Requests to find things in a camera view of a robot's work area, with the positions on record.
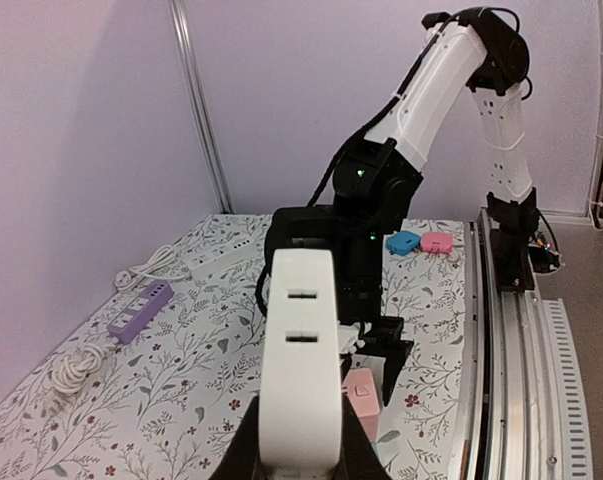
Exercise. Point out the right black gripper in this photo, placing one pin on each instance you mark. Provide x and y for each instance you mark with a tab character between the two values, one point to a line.
357	262

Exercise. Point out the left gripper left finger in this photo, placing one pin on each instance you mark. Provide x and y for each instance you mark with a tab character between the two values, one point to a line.
242	458

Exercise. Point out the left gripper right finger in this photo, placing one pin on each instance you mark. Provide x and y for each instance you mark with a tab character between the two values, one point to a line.
358	459

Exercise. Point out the pink cube socket adapter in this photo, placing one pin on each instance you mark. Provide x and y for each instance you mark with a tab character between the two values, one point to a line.
359	387

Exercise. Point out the white plug adapter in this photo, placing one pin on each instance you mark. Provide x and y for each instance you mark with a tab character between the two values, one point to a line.
300	402

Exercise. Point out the teal power strip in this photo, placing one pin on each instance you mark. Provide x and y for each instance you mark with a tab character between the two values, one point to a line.
387	449

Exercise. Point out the blue plug adapter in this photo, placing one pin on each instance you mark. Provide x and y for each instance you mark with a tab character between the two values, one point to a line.
402	243

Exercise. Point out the pink plug adapter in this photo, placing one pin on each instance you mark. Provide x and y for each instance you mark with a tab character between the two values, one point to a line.
437	243

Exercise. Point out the floral patterned table mat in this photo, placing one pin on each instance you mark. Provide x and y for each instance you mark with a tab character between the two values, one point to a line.
167	405

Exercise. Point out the purple power strip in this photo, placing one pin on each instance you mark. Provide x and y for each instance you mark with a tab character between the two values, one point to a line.
140	311

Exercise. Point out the white power strip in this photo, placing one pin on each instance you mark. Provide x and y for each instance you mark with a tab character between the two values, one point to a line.
220	258

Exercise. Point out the aluminium front rail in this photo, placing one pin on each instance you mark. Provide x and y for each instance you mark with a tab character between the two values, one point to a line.
521	411

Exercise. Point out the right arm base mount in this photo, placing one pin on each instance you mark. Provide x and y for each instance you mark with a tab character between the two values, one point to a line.
512	264

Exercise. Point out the left aluminium frame post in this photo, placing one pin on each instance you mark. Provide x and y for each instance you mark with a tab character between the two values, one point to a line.
198	105

